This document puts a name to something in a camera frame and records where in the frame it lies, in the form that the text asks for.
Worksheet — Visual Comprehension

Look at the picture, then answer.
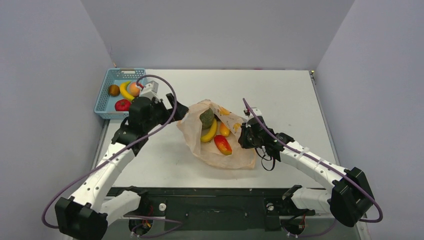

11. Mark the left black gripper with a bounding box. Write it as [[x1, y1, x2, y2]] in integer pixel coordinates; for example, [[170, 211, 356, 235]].
[[143, 93, 188, 132]]

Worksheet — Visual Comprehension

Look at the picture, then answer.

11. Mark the red yellow mango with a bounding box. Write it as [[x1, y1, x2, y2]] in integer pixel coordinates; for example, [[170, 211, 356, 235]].
[[213, 135, 233, 156]]

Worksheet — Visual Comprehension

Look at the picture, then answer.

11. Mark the translucent orange plastic bag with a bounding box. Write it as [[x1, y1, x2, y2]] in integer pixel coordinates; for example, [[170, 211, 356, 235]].
[[177, 99, 257, 170]]

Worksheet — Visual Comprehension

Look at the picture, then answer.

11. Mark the red tomato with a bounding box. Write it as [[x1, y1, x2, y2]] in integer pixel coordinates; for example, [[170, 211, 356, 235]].
[[114, 99, 131, 112]]

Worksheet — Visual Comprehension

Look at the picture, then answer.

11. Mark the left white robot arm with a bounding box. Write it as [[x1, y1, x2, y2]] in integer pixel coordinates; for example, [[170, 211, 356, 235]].
[[54, 93, 189, 240]]

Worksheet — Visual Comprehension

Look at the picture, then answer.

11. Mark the green netted melon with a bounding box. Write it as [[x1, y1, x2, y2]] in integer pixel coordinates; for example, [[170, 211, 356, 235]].
[[199, 108, 215, 130]]

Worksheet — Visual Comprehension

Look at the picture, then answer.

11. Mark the yellow banana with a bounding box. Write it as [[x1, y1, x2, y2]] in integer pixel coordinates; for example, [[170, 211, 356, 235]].
[[200, 118, 218, 143], [119, 81, 135, 102]]

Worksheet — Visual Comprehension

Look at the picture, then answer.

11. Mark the orange peach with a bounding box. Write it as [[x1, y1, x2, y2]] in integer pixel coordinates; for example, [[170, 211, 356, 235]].
[[127, 82, 141, 97]]

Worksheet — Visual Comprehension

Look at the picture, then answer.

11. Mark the brown kiwi fruit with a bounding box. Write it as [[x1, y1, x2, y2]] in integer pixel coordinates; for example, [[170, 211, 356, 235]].
[[107, 84, 120, 97]]

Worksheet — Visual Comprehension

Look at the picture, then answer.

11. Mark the blue plastic basket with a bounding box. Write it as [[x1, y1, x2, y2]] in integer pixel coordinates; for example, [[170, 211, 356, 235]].
[[94, 68, 146, 120]]

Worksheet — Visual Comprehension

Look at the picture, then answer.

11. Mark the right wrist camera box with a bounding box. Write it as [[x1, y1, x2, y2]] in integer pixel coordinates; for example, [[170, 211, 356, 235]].
[[244, 107, 262, 119]]

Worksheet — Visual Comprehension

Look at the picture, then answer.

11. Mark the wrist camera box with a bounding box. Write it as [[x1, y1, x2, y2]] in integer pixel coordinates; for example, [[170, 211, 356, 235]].
[[139, 81, 159, 102], [244, 107, 262, 119]]

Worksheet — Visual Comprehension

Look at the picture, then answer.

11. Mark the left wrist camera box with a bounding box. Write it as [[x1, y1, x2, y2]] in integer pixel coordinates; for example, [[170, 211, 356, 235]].
[[139, 81, 159, 102]]

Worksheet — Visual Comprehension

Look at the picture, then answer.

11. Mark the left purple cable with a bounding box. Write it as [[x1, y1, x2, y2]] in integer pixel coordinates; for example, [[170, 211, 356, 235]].
[[41, 74, 184, 239]]

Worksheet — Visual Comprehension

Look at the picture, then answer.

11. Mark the purple cable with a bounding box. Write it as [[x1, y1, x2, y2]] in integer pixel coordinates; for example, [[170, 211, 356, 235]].
[[242, 97, 384, 239], [41, 74, 184, 239]]

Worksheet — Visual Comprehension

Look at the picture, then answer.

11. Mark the aluminium frame rail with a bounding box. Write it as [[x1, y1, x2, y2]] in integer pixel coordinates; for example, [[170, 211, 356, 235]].
[[67, 198, 365, 229]]

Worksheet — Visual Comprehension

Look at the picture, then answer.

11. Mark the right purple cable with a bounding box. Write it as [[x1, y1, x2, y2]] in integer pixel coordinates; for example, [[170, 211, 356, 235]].
[[242, 97, 384, 239]]

